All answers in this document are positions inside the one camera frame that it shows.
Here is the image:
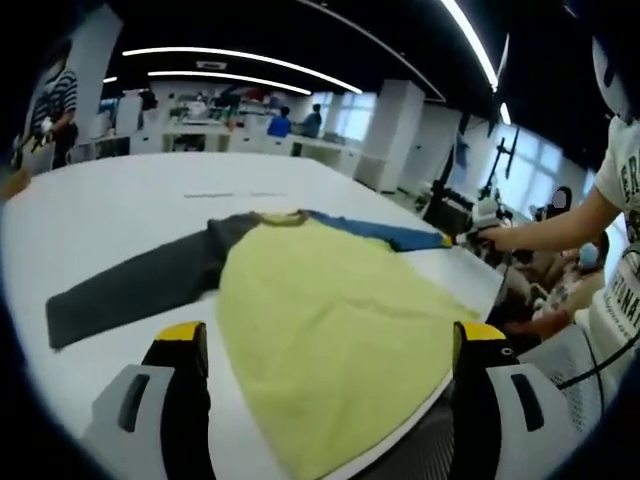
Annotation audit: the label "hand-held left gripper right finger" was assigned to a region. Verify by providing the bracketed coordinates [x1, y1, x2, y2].
[451, 321, 581, 480]

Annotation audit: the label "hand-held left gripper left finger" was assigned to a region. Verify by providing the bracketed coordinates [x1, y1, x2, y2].
[79, 321, 215, 480]

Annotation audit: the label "yellow blue grey garment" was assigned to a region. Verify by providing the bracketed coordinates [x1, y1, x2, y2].
[45, 208, 484, 480]

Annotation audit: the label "person's right hand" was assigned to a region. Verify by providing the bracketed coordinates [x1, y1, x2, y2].
[480, 225, 516, 252]

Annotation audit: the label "person in white shirt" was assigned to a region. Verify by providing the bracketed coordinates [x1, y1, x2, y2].
[584, 114, 640, 401]

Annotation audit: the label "ceiling light strips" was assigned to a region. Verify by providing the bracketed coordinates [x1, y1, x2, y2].
[102, 0, 512, 126]

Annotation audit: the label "person's head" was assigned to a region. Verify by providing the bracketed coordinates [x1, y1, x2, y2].
[591, 27, 640, 126]

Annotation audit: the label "brown cardboard box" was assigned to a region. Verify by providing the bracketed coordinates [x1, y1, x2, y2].
[0, 168, 32, 201]

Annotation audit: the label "tall white storage box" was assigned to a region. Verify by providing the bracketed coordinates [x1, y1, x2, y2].
[117, 95, 142, 135]

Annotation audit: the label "black equipment rig with cables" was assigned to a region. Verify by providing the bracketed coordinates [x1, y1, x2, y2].
[422, 134, 524, 236]

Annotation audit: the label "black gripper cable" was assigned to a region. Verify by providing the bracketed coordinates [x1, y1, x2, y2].
[557, 343, 640, 391]

